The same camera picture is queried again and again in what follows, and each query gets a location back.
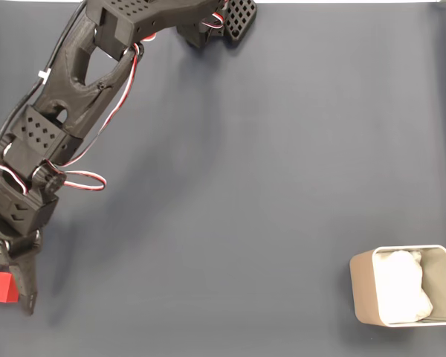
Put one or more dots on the beige square box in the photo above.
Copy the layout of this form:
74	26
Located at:
362	290

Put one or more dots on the white crumpled tissue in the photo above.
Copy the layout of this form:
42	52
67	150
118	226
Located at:
401	286

